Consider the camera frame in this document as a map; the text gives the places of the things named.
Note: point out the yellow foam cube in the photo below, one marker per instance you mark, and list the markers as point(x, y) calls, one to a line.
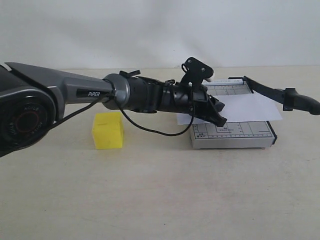
point(108, 131)

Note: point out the grey paper cutter base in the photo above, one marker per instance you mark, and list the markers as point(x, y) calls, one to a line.
point(233, 135)

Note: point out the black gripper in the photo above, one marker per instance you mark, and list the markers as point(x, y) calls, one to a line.
point(184, 99)

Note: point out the black cutter blade handle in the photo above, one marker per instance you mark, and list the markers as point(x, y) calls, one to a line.
point(288, 97)

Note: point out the white paper sheet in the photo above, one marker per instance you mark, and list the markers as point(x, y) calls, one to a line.
point(250, 107)

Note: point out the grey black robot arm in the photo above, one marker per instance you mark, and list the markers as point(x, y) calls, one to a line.
point(33, 99)

